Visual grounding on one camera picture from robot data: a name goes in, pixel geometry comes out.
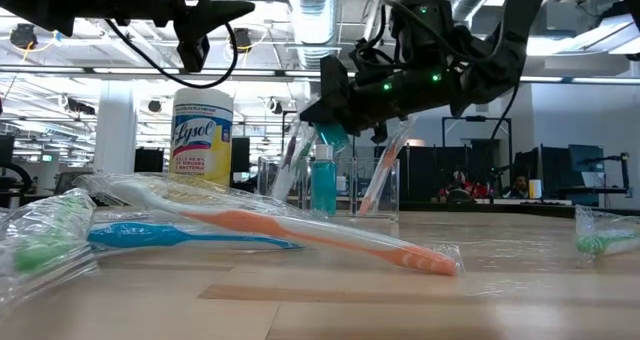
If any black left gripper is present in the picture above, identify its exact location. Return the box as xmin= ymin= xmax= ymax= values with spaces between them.
xmin=149 ymin=0 xmax=256 ymax=74

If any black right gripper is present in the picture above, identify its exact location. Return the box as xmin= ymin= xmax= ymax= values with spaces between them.
xmin=299 ymin=54 xmax=456 ymax=145

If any teal mouthwash bottle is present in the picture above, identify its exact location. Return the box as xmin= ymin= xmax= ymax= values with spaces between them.
xmin=309 ymin=144 xmax=339 ymax=217
xmin=313 ymin=121 xmax=352 ymax=154

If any orange toothbrush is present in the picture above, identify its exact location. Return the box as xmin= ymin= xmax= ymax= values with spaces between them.
xmin=358 ymin=115 xmax=416 ymax=217
xmin=74 ymin=173 xmax=466 ymax=278

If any green toothbrush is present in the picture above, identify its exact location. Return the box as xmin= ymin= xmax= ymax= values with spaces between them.
xmin=573 ymin=203 xmax=640 ymax=270
xmin=272 ymin=122 xmax=321 ymax=201
xmin=0 ymin=188 xmax=100 ymax=304

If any clear acrylic organizer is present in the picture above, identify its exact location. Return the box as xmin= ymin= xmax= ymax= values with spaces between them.
xmin=253 ymin=155 xmax=401 ymax=222

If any long LED light bar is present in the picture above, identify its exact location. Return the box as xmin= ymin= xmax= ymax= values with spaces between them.
xmin=0 ymin=65 xmax=640 ymax=85

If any black cabinet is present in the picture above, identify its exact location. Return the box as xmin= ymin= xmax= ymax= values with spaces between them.
xmin=230 ymin=136 xmax=251 ymax=184
xmin=133 ymin=146 xmax=166 ymax=174

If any person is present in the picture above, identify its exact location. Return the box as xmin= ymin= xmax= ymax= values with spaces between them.
xmin=509 ymin=174 xmax=531 ymax=199
xmin=439 ymin=168 xmax=484 ymax=201

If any Lysol wipes canister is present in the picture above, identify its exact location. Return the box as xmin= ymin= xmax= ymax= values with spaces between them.
xmin=168 ymin=87 xmax=235 ymax=188

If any dark computer monitor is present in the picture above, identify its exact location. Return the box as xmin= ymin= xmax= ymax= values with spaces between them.
xmin=568 ymin=143 xmax=606 ymax=189

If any black camera with yellow cable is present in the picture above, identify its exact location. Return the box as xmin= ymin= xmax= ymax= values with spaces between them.
xmin=228 ymin=27 xmax=254 ymax=52

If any black left wrist camera cable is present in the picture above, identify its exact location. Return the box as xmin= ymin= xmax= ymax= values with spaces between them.
xmin=103 ymin=18 xmax=240 ymax=90

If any silver ventilation duct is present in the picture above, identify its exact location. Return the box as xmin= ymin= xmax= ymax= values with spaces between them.
xmin=285 ymin=0 xmax=342 ymax=112

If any black background rig frame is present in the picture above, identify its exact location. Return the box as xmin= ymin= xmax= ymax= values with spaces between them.
xmin=441 ymin=115 xmax=513 ymax=201

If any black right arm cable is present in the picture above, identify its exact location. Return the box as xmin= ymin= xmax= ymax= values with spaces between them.
xmin=479 ymin=79 xmax=522 ymax=204

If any black aluminium table frame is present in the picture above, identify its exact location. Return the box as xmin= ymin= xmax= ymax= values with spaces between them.
xmin=0 ymin=192 xmax=640 ymax=226

